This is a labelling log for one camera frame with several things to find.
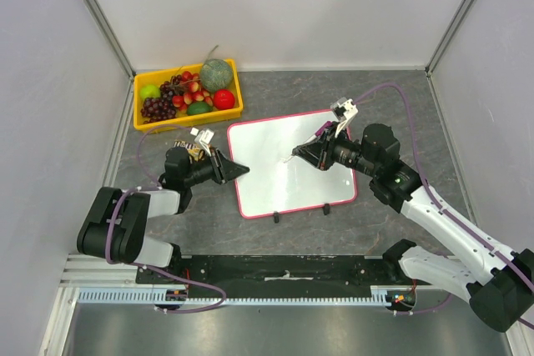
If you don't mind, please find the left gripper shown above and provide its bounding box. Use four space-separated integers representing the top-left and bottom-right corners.
184 147 249 187

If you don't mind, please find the white pink marker pen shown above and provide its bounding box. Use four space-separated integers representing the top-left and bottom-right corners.
281 121 334 164

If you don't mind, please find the pink framed whiteboard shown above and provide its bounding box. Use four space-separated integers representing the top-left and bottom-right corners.
227 110 358 219

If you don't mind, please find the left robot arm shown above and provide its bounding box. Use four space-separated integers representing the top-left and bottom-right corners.
77 147 249 283

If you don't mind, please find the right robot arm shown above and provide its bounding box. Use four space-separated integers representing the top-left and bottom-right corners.
292 123 533 333

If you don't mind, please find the yellow snack packet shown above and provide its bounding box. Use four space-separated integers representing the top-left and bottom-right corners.
174 140 205 161

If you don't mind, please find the red apple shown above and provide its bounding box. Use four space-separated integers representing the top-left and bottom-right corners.
213 89 235 110

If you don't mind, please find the green lime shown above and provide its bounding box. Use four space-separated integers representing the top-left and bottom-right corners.
187 101 212 116

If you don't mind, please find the green netted melon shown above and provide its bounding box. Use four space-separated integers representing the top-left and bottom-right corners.
199 58 234 93

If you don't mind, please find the dark purple grape bunch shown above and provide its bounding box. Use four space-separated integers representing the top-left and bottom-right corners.
140 98 176 123

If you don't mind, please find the green apple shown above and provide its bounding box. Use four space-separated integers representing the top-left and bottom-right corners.
139 84 161 102

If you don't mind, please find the yellow plastic bin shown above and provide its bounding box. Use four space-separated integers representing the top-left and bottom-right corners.
133 58 244 132

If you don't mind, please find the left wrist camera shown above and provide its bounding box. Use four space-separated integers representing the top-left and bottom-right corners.
190 128 214 156

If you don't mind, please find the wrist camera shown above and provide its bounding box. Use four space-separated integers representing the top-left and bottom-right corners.
330 98 358 138
190 128 214 156

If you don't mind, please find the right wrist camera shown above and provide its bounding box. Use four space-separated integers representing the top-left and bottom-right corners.
330 98 358 138

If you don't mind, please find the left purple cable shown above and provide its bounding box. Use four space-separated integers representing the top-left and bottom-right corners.
106 123 228 315

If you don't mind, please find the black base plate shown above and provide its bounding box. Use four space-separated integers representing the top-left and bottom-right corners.
136 255 413 287

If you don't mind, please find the light blue cable duct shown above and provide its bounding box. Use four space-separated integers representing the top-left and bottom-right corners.
78 288 394 307

